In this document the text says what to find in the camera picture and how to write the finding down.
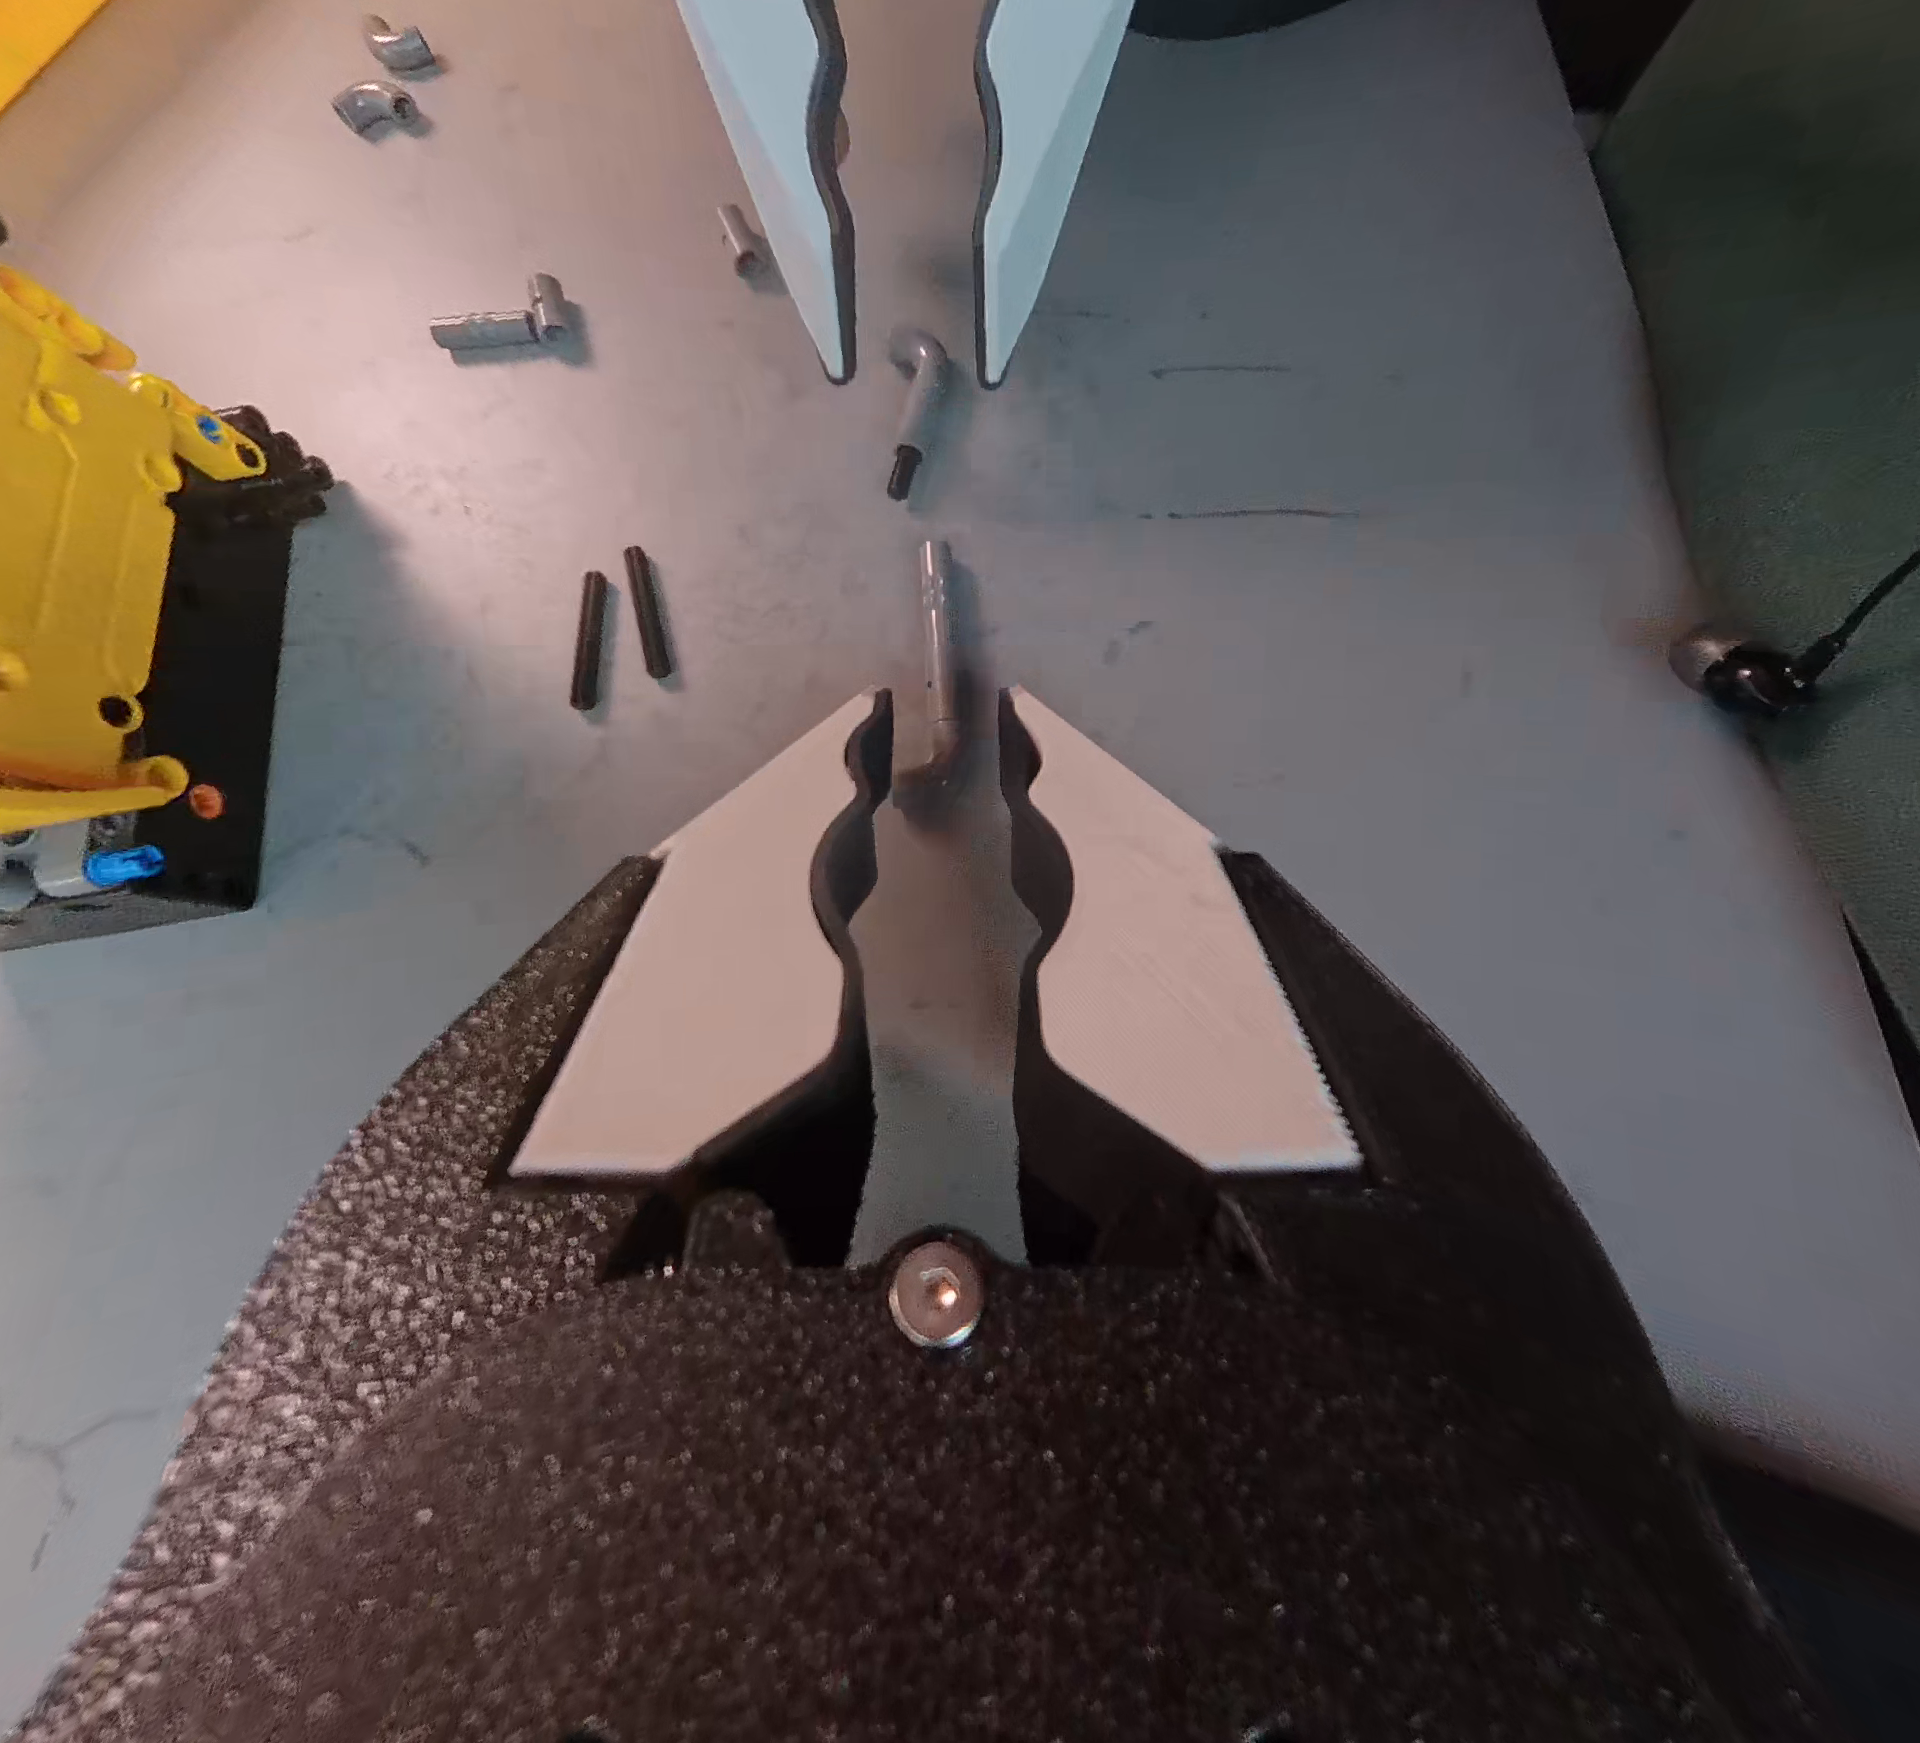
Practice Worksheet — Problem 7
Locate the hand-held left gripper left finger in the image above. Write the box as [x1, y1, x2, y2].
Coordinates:
[507, 688, 897, 1274]

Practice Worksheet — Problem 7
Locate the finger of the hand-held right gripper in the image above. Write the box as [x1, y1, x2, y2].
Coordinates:
[657, 0, 858, 387]
[974, 0, 1142, 393]

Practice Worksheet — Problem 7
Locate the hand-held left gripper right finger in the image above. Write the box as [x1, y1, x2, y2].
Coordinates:
[992, 688, 1367, 1274]

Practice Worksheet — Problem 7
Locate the yellow lego robot model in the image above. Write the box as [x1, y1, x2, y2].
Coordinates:
[0, 255, 338, 951]

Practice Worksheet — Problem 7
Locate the black wired earphone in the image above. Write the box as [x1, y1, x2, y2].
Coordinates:
[1672, 551, 1920, 724]

